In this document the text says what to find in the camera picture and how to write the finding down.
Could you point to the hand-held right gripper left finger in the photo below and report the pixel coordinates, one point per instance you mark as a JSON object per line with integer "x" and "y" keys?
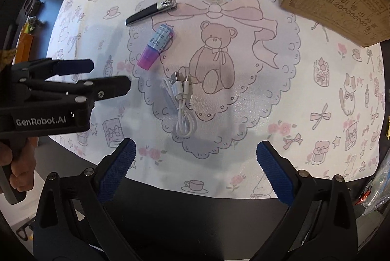
{"x": 117, "y": 172}

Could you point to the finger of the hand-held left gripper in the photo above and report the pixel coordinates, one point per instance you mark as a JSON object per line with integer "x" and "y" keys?
{"x": 76, "y": 66}
{"x": 112, "y": 87}

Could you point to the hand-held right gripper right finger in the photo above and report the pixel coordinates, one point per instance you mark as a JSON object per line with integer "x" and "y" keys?
{"x": 274, "y": 172}

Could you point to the person's left hand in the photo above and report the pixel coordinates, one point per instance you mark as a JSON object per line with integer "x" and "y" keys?
{"x": 23, "y": 178}

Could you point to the orange packet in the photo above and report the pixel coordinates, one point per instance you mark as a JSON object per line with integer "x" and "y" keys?
{"x": 23, "y": 44}

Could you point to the small dark trinket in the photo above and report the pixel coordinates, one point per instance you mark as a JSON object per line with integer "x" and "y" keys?
{"x": 35, "y": 22}

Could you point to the purple tube with blue label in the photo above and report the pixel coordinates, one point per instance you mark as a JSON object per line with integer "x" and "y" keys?
{"x": 158, "y": 39}

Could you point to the yellow patterned packet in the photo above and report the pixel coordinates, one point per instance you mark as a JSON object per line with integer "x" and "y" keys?
{"x": 6, "y": 58}

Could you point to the pink bear printed table mat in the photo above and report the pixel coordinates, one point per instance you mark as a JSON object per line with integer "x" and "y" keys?
{"x": 274, "y": 96}

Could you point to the black nail clipper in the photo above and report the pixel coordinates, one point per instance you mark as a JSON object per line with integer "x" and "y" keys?
{"x": 146, "y": 12}

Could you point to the clear plastic bag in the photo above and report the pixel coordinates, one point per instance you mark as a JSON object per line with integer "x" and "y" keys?
{"x": 377, "y": 187}

